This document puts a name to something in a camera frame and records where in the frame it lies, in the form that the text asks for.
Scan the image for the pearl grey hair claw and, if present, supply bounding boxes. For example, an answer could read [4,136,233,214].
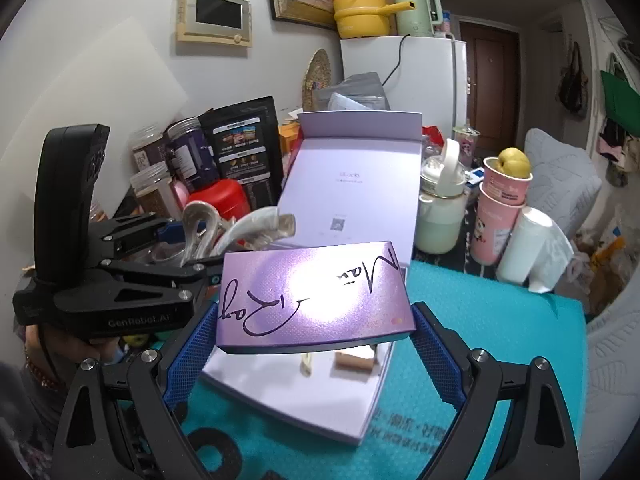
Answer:
[180,200,296,266]

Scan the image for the purple signature palette box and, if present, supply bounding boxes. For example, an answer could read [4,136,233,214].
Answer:
[216,242,416,354]

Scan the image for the gold rectangular box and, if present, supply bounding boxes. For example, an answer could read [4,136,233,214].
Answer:
[334,344,378,373]

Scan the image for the cream hair claw clip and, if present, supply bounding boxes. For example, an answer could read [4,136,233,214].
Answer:
[300,353,312,377]

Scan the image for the person's left hand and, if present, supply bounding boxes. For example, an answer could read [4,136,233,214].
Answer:
[25,325,118,387]

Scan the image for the yellow green apple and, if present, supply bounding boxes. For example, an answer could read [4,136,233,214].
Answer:
[124,334,149,348]

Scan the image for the clear jar brown contents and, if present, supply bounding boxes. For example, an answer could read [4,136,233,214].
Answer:
[130,162,181,220]

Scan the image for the teal bubble mailer mat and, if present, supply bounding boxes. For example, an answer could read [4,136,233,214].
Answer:
[160,255,580,479]

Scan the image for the red cylindrical canister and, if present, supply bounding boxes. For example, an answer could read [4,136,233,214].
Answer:
[188,179,252,220]

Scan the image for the white paper roll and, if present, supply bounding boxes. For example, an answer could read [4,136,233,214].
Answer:
[496,206,574,294]

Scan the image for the black snack pouch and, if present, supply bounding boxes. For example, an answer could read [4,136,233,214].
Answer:
[198,96,284,210]

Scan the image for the pale green kettle jug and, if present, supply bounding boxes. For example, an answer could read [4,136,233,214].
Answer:
[414,139,468,255]

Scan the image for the open lavender gift box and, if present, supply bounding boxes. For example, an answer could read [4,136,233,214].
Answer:
[203,110,422,445]

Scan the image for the pink panda paper cup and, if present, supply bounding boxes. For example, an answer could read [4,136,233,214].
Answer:
[470,156,533,266]

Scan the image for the grey leaf pattern cushion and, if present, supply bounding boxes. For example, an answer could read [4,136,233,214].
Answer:
[524,128,602,240]

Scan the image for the apple on pink cup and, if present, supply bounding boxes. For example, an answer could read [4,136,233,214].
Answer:
[496,148,530,179]

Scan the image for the white refrigerator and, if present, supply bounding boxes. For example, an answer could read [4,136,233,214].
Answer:
[341,36,468,138]

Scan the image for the yellow cooking pot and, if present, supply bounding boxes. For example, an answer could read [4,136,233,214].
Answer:
[332,0,416,39]

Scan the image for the green tote bag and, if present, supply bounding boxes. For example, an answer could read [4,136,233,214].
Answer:
[600,70,640,136]

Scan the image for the green electric kettle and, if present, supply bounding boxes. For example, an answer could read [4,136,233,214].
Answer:
[395,0,444,37]

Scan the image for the wall intercom panel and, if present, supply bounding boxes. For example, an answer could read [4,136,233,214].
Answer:
[176,0,252,48]

